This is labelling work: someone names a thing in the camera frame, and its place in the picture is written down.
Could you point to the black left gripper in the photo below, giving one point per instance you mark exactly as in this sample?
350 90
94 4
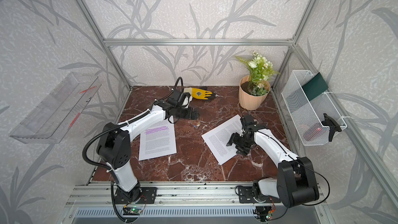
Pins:
189 115

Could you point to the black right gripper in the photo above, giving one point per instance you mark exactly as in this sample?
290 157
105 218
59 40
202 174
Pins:
233 138

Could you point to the white printed text document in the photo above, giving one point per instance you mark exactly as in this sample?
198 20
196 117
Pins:
217 139

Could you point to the document with purple highlight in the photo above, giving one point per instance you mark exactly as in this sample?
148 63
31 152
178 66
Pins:
157 141

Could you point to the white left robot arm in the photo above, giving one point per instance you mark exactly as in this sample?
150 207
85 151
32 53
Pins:
114 145

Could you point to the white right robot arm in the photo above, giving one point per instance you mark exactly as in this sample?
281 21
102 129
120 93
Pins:
296 182

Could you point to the peach flower pot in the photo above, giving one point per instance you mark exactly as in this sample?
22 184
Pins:
248 101

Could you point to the red object in basket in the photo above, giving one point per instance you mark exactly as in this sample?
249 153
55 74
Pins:
315 131

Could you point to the green artificial plant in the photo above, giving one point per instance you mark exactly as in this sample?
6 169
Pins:
261 70

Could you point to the black clamp on basket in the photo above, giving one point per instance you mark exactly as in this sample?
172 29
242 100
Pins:
333 126

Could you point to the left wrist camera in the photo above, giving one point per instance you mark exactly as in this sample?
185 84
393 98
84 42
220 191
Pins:
180 99

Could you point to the white wire mesh basket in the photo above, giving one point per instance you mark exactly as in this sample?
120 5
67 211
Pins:
305 113

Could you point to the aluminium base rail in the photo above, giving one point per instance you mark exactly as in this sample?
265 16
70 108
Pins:
169 193

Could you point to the clear acrylic wall shelf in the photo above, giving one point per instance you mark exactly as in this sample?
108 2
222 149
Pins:
50 121

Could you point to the aluminium cage frame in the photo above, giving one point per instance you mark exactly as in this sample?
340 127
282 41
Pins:
383 176

